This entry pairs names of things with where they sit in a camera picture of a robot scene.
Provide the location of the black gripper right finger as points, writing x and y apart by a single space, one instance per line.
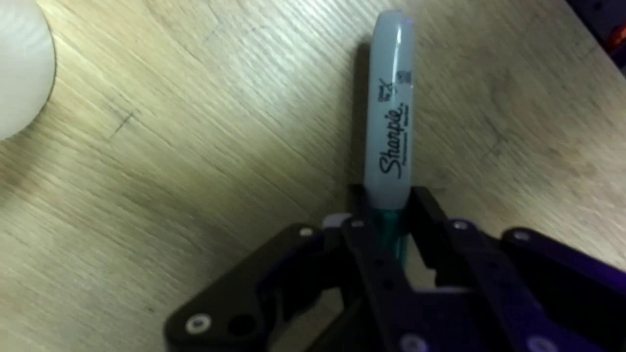
539 294

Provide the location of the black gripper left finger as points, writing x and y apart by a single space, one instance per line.
249 307

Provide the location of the grey green-capped marker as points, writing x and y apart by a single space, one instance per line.
390 125

